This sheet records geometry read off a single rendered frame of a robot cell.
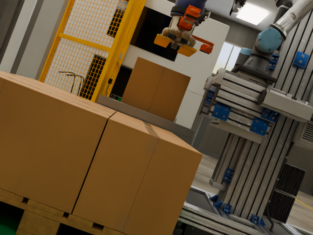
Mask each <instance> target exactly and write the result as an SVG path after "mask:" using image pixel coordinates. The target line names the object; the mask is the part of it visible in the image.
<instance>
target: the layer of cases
mask: <svg viewBox="0 0 313 235"><path fill-rule="evenodd" d="M202 156H203V154H202V153H200V152H199V151H197V150H196V149H195V148H193V147H192V146H190V145H189V144H187V143H186V142H184V141H183V140H182V139H181V138H179V137H178V136H176V135H175V134H173V133H172V132H170V131H167V130H165V129H162V128H159V127H157V126H154V125H152V124H149V123H146V122H144V121H141V120H139V119H136V118H134V117H131V116H128V115H125V114H123V113H120V112H116V111H115V110H113V109H110V108H107V107H105V106H102V105H100V104H97V103H94V102H92V101H89V100H87V99H84V98H82V97H79V96H76V95H74V94H71V93H68V92H66V91H63V90H61V89H58V88H56V87H53V86H50V85H48V84H45V83H42V82H40V81H37V80H34V79H32V78H28V77H24V76H19V75H15V74H11V73H7V72H3V71H0V189H3V190H6V191H9V192H11V193H14V194H17V195H20V196H22V197H25V198H28V199H31V200H34V201H36V202H39V203H42V204H44V205H47V206H50V207H53V208H56V209H58V210H61V211H64V212H66V213H69V214H71V213H72V211H73V213H72V215H75V216H78V217H80V218H83V219H86V220H88V221H91V222H94V223H97V224H100V225H102V226H105V227H108V228H111V229H113V230H116V231H119V232H122V233H124V234H127V235H172V233H173V231H174V228H175V226H176V223H177V220H178V218H179V216H180V213H181V211H182V208H183V205H184V203H185V200H186V197H187V195H188V192H189V190H190V187H191V185H192V182H193V180H194V177H195V174H196V172H197V169H198V166H199V164H200V161H201V159H202ZM73 209H74V210H73Z"/></svg>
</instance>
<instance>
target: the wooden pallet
mask: <svg viewBox="0 0 313 235"><path fill-rule="evenodd" d="M0 201H2V202H4V203H7V204H10V205H13V206H15V207H18V208H21V209H24V210H25V211H24V213H23V216H22V218H21V221H20V223H19V226H18V229H17V231H16V234H17V235H58V233H59V231H60V229H61V228H62V226H63V224H66V225H68V226H71V227H74V228H77V229H79V230H82V231H85V232H88V233H90V234H93V235H127V234H124V233H122V232H119V231H116V230H113V229H111V228H108V227H105V226H102V225H100V224H97V223H94V222H91V221H88V220H86V219H83V218H80V217H78V216H75V215H72V213H73V211H72V213H71V214H69V213H66V212H64V211H61V210H58V209H56V208H53V207H50V206H47V205H44V204H42V203H39V202H36V201H34V200H31V199H28V198H25V197H22V196H20V195H17V194H14V193H11V192H9V191H6V190H3V189H0ZM73 210H74V209H73Z"/></svg>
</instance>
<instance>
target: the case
mask: <svg viewBox="0 0 313 235"><path fill-rule="evenodd" d="M190 79H191V77H189V76H187V75H184V74H181V73H179V72H176V71H174V70H171V69H169V68H166V67H164V66H161V65H159V64H156V63H154V62H151V61H148V60H146V59H143V58H141V57H138V58H137V60H136V63H135V65H134V68H133V70H132V73H131V76H130V78H129V81H128V84H127V86H126V89H125V91H124V94H123V97H122V99H121V102H122V103H125V104H127V105H130V106H133V107H135V108H138V109H140V110H143V111H145V112H148V113H150V114H153V115H156V116H158V117H161V118H164V119H166V120H169V121H171V122H174V121H175V118H176V116H177V113H178V110H179V107H180V105H181V102H182V100H183V97H184V95H185V92H186V90H187V87H188V84H189V82H190Z"/></svg>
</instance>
